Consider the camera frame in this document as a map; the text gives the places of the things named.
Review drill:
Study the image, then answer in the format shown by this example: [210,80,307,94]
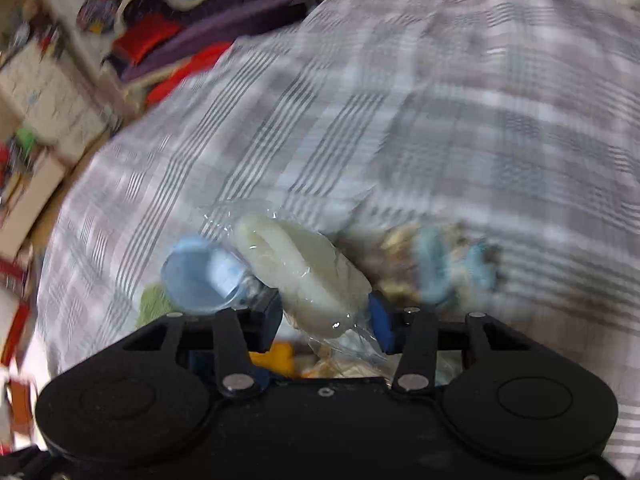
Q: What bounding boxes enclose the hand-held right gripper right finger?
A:
[367,290,533,395]

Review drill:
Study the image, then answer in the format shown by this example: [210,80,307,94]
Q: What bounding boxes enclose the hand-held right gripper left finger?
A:
[120,290,285,401]

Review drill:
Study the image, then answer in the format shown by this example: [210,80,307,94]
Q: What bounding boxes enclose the white puff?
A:
[202,205,396,361]

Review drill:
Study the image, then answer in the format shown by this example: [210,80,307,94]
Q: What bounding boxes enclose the blue burlap sachet bag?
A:
[350,220,501,311]

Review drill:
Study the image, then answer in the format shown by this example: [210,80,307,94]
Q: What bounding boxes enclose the blue face mask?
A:
[161,235,261,316]

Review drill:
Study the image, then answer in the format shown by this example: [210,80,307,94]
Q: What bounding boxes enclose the orange fabric pouch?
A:
[248,342,296,378]

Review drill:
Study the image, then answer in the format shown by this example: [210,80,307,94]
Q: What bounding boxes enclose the green scrunchie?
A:
[136,282,173,328]

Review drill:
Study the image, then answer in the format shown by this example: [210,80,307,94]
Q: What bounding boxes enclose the grey plaid blanket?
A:
[35,0,640,476]

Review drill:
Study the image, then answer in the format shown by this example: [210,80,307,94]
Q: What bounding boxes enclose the red cloth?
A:
[145,42,233,106]

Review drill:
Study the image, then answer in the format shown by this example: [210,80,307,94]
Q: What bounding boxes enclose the purple sofa-shaped pet bed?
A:
[102,0,313,106]

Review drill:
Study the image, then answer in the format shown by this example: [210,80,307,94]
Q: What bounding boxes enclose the red cushion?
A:
[112,12,182,64]

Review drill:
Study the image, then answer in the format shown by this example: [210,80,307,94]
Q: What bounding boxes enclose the white storage shelf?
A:
[0,0,128,161]

